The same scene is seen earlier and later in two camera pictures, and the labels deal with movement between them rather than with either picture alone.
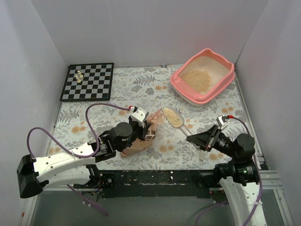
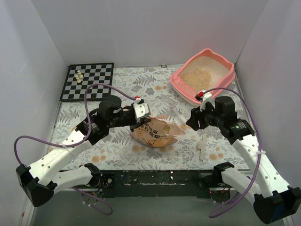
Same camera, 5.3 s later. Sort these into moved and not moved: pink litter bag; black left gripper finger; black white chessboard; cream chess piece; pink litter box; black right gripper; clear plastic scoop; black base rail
Moved: pink litter bag; black left gripper finger; clear plastic scoop; black right gripper
Not moved: black white chessboard; cream chess piece; pink litter box; black base rail
